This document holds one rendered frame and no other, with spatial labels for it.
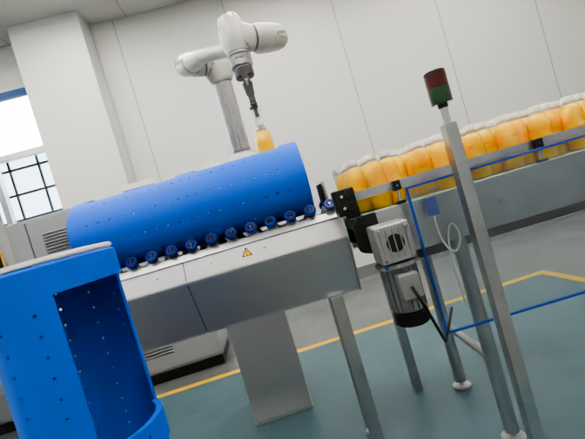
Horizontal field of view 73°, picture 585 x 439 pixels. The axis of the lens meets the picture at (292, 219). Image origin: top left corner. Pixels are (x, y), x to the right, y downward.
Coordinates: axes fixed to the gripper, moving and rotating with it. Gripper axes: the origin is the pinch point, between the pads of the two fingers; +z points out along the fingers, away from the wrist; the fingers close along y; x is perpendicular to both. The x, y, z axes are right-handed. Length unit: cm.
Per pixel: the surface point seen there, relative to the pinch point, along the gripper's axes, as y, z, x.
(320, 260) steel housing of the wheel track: 13, 58, 7
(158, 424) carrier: 65, 75, -42
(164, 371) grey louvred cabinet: -137, 126, -122
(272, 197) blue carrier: 13.8, 31.1, -3.5
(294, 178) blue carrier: 14.6, 27.3, 6.1
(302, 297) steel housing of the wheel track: 8, 70, -4
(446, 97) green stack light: 39, 19, 54
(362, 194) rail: 21, 39, 26
